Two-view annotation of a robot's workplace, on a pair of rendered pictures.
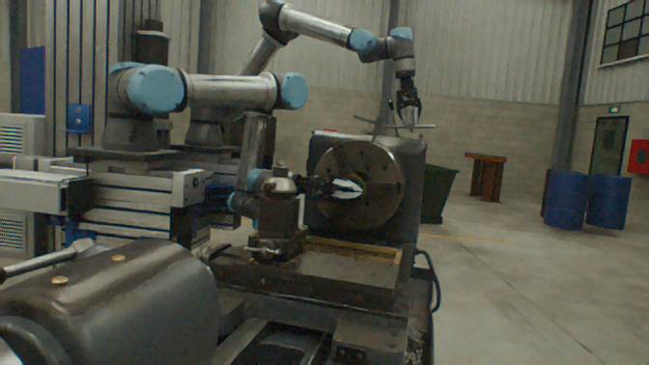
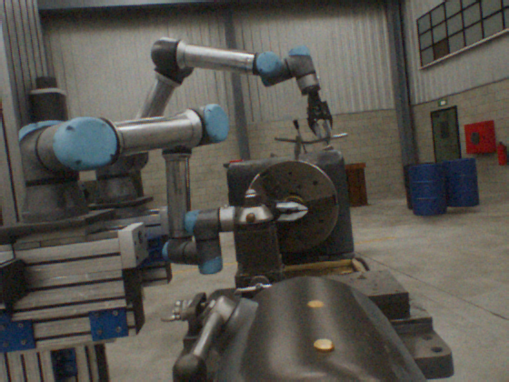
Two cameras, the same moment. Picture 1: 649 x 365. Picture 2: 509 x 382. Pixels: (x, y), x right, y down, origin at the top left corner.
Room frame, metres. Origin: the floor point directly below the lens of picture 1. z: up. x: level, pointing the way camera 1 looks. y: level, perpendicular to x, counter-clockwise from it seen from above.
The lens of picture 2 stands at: (0.09, 0.22, 1.23)
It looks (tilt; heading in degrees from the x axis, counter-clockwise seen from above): 3 degrees down; 351
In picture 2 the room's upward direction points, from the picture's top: 7 degrees counter-clockwise
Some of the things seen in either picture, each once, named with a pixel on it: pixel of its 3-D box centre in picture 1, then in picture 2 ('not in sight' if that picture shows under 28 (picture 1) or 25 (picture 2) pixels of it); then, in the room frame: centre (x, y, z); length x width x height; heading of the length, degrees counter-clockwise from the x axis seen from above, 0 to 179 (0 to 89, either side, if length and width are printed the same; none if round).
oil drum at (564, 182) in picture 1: (566, 199); (427, 188); (6.94, -4.01, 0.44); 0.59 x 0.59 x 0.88
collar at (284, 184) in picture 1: (279, 183); (253, 214); (0.92, 0.10, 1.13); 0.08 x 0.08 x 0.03
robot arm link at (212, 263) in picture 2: (262, 210); (204, 254); (1.36, 0.20, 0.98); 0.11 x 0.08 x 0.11; 43
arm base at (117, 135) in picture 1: (130, 131); (54, 197); (1.18, 0.55, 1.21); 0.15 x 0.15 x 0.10
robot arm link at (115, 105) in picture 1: (132, 89); (49, 151); (1.18, 0.55, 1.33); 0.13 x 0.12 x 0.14; 43
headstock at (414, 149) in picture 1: (369, 179); (286, 200); (1.89, -0.20, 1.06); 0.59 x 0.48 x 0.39; 166
